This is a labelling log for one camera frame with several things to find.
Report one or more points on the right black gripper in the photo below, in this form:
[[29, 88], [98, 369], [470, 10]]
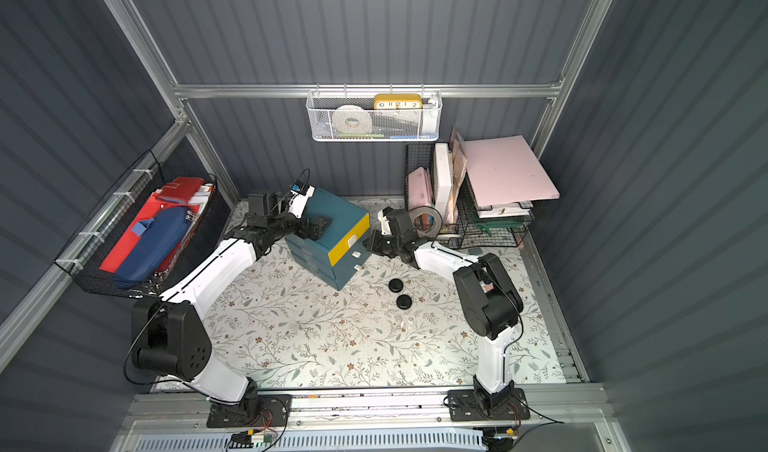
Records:
[[380, 245]]

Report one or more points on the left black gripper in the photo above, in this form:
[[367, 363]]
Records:
[[308, 225]]

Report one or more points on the teal drawer cabinet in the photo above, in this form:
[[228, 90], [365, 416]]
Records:
[[313, 255]]

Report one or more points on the black earphone case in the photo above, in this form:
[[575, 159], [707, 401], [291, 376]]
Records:
[[396, 285], [404, 302]]

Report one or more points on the yellow top drawer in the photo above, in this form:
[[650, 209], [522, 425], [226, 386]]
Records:
[[349, 237]]

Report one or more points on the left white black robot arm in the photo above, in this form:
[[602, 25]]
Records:
[[169, 337]]

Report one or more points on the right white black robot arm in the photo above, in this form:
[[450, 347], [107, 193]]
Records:
[[489, 300]]

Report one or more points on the clear packing tape roll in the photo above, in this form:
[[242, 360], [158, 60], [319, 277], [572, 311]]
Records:
[[427, 221]]

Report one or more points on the pink pouch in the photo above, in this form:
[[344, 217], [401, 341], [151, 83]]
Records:
[[419, 189]]

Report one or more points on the white design book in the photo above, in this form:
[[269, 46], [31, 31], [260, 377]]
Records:
[[442, 181]]

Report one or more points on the white tape roll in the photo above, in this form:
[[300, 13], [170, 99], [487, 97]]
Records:
[[352, 120]]

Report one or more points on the yellow clock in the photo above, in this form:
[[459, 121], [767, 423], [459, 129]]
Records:
[[393, 101]]

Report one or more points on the red folder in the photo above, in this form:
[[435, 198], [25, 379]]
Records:
[[190, 192]]

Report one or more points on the pink foam board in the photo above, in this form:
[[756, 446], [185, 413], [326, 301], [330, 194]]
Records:
[[505, 170]]

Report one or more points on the blue zip pouch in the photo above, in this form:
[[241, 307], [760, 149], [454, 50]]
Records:
[[160, 237]]

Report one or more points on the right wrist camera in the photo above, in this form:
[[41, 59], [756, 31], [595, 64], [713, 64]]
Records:
[[384, 223]]

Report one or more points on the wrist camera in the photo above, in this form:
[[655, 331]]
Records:
[[298, 196], [384, 223]]

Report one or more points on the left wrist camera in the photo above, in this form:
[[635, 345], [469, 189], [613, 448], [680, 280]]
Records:
[[298, 196]]

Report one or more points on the white wire wall basket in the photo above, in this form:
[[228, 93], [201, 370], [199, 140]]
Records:
[[388, 125]]

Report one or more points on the black wire desk organizer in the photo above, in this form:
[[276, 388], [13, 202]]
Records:
[[470, 230]]

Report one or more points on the black wire side basket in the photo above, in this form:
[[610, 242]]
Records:
[[81, 263]]

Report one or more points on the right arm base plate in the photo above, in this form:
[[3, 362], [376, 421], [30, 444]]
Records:
[[471, 406]]

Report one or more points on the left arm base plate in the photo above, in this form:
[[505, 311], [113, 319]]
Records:
[[271, 410]]

